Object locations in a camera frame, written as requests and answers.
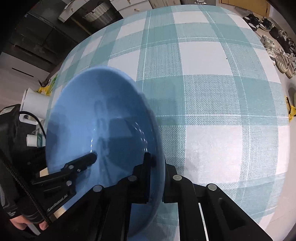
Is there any dark blue shallow bowl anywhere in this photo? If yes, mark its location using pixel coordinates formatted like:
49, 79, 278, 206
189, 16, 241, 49
46, 66, 165, 236

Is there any person's left hand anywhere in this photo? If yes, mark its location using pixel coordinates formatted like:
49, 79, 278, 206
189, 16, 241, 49
10, 215, 48, 230

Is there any white electric kettle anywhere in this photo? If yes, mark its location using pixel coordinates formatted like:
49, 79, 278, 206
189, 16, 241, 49
20, 88, 50, 120

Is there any teal plaid tablecloth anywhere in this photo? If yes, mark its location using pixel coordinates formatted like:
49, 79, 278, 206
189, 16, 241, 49
48, 5, 290, 229

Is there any yellow plastic bag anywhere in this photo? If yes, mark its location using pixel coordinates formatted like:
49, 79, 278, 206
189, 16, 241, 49
285, 96, 296, 122

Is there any black refrigerator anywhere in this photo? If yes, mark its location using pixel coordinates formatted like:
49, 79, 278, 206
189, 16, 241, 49
1, 1, 96, 72

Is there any woven laundry basket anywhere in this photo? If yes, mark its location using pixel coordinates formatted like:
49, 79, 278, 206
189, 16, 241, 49
83, 1, 110, 25

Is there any white drawer desk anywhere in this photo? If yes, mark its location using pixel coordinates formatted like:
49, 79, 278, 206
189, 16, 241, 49
58, 1, 152, 23

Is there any wooden door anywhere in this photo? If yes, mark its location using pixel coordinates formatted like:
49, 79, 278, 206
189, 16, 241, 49
219, 0, 270, 18

